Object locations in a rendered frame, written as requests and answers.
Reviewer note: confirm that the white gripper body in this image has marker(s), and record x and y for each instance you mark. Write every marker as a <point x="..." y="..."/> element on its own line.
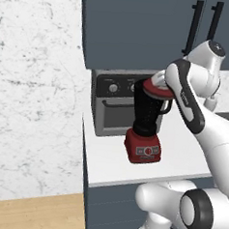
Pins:
<point x="160" y="77"/>

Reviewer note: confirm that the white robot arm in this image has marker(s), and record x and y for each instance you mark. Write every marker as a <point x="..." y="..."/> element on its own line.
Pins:
<point x="221" y="137"/>

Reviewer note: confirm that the red blender lid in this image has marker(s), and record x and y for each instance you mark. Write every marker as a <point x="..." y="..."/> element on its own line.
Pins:
<point x="163" y="91"/>

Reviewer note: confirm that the red blender with black jar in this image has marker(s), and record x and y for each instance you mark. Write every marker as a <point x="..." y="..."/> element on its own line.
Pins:
<point x="146" y="122"/>

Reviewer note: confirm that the grey toaster oven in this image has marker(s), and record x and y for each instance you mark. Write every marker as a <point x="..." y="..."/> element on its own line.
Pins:
<point x="114" y="116"/>

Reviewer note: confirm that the dark grey base cabinet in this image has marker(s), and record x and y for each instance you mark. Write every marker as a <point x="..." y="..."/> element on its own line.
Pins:
<point x="109" y="209"/>

